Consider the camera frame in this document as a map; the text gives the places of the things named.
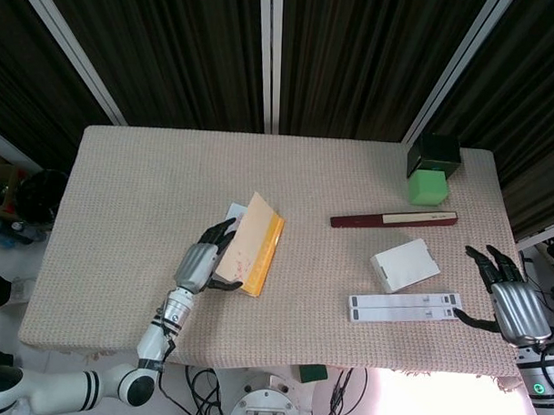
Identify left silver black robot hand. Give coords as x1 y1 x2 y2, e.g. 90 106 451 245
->
172 215 247 295

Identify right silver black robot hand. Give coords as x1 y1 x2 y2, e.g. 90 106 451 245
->
451 243 554 349

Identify notebook with red stamps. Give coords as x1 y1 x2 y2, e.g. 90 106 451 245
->
209 189 287 299

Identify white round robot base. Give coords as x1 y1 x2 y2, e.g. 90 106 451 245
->
227 367 316 415

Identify green block on robot base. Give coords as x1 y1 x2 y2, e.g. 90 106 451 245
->
297 363 329 384

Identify beige waffle tablecloth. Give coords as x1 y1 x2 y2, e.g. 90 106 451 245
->
18 123 533 393

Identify long flat white box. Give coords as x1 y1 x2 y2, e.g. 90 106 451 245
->
348 302 464 328
348 289 461 314

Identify white rectangular cardboard box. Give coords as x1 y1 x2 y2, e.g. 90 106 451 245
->
368 237 442 296

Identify green cube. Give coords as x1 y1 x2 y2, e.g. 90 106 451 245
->
407 168 450 208

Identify long maroon and cream box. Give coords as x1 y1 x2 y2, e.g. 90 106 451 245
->
329 206 459 234

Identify black round bag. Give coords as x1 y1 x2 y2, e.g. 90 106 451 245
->
15 168 70 227

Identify black cube box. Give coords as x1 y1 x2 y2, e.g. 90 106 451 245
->
406 132 462 182

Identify clear plastic bottles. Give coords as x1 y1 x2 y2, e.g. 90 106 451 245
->
0 215 48 251

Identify dark pleated curtain panel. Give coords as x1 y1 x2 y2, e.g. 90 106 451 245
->
38 0 269 133
0 0 116 176
277 0 489 144
424 0 554 241

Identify black cable bundle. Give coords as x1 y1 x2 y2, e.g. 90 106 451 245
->
310 366 370 415
182 363 230 415

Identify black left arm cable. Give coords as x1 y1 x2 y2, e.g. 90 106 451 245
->
153 370 197 415

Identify white partition post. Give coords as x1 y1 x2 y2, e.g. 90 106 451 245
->
255 0 284 136
400 0 516 148
11 0 132 126

